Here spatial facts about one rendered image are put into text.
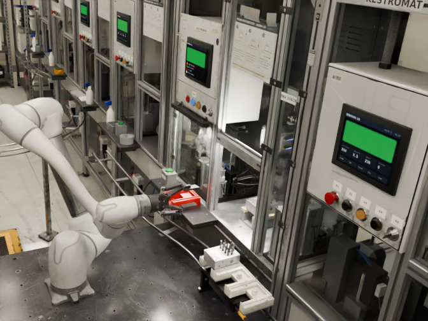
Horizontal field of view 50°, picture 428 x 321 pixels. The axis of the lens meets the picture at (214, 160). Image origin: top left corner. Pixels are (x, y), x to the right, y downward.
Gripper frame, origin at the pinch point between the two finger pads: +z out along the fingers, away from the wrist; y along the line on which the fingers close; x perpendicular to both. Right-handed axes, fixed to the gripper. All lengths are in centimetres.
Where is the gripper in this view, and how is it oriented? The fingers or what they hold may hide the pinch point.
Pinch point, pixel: (191, 196)
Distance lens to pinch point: 201.0
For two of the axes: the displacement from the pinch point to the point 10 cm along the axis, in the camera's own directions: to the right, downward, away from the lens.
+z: 8.7, -1.2, 4.8
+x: -4.9, -3.7, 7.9
